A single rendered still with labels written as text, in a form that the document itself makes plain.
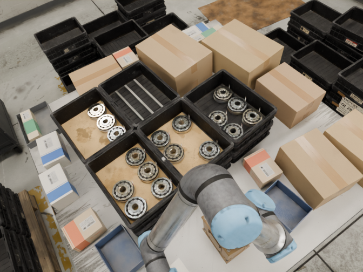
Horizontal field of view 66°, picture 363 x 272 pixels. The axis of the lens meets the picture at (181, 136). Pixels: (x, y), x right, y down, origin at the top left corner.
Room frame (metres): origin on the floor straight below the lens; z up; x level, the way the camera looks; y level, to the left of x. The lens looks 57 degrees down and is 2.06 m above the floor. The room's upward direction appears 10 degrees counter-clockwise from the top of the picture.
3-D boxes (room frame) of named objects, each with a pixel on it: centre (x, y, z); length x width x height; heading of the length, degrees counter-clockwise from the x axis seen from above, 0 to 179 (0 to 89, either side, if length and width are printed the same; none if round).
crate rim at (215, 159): (0.73, -0.01, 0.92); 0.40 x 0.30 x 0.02; 31
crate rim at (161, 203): (0.58, 0.25, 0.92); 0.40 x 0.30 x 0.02; 31
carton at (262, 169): (0.58, -0.38, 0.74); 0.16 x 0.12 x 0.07; 20
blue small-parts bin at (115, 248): (0.29, 0.36, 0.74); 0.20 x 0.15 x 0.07; 31
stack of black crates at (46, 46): (2.23, 0.90, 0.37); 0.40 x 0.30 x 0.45; 115
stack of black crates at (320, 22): (2.01, -1.36, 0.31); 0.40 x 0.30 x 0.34; 25
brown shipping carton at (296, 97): (0.99, -0.64, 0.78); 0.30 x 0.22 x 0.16; 27
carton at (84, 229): (0.43, 0.53, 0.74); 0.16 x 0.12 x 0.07; 121
